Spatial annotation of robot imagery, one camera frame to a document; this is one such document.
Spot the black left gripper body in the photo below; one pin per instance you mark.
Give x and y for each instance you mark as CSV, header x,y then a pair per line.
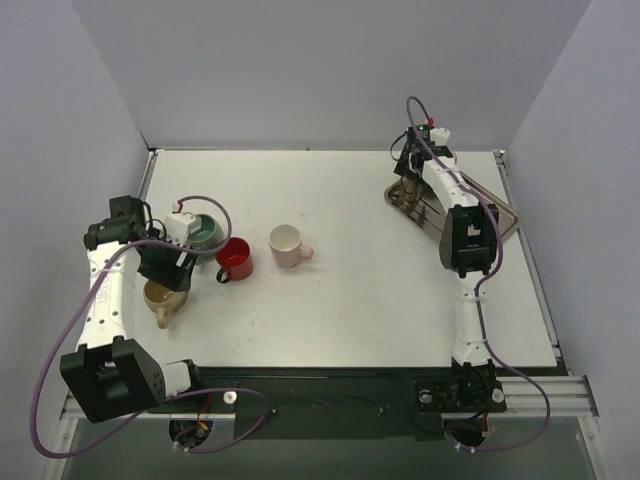
x,y
163,265

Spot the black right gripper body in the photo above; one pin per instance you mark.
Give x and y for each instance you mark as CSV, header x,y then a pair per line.
x,y
407,167

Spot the beige round mug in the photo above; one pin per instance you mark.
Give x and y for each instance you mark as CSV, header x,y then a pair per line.
x,y
163,302

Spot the green ceramic mug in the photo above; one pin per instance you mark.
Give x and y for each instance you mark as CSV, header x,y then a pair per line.
x,y
209,236

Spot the red mug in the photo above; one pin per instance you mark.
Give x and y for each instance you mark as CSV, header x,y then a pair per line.
x,y
235,261

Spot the pink ceramic mug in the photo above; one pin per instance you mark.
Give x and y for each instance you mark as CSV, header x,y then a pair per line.
x,y
287,246

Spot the brown patterned cup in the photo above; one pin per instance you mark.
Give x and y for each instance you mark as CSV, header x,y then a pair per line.
x,y
410,190

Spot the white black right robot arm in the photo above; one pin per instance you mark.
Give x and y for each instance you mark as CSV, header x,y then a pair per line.
x,y
431,188

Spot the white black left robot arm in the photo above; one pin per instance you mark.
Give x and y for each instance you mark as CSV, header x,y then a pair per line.
x,y
110,374

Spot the metal serving tray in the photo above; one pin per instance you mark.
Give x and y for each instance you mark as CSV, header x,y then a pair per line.
x,y
428,215

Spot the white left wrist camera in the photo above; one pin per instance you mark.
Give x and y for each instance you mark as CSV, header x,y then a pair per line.
x,y
180,224

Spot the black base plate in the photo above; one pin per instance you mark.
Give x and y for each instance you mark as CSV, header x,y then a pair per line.
x,y
343,403

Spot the aluminium rail frame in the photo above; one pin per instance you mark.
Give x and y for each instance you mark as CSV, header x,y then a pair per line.
x,y
346,183

